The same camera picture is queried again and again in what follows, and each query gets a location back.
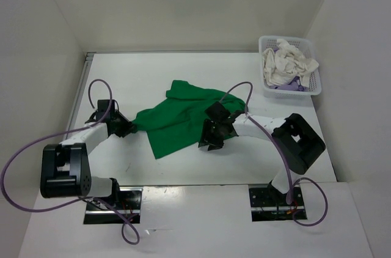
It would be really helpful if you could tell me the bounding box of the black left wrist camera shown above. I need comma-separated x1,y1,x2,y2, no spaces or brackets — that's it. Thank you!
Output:
96,99,116,119

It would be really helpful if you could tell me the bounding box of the lavender t shirt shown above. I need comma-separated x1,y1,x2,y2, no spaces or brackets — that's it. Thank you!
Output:
269,76,308,92

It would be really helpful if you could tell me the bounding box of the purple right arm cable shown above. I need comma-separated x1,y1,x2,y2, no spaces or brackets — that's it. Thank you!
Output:
218,81,329,227

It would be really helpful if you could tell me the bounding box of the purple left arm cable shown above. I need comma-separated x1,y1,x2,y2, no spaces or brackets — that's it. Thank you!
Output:
0,78,141,245

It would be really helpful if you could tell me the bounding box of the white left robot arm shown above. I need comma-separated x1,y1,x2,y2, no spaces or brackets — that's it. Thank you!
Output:
40,110,136,209

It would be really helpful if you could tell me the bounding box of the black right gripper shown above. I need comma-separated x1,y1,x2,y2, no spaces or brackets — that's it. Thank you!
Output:
198,117,225,150

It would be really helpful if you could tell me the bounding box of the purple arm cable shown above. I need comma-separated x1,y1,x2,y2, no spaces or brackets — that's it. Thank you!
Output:
218,81,329,227
0,78,141,245

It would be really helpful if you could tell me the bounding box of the white t shirt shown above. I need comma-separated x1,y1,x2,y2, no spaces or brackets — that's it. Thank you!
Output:
262,39,319,88

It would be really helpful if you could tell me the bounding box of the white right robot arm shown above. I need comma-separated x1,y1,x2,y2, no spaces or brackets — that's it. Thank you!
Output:
198,111,326,205

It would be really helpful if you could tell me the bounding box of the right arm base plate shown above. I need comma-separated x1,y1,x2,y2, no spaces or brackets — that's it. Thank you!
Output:
249,184,307,222

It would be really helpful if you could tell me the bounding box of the green t shirt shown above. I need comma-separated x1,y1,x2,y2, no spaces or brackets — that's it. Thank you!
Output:
133,80,245,159

